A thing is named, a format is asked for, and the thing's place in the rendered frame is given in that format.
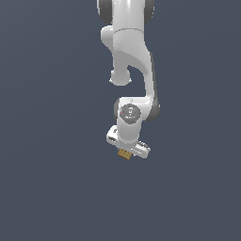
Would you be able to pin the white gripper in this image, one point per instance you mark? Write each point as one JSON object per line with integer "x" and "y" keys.
{"x": 140, "y": 149}

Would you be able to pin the small tan wooden block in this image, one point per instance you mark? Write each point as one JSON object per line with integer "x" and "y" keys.
{"x": 124, "y": 154}

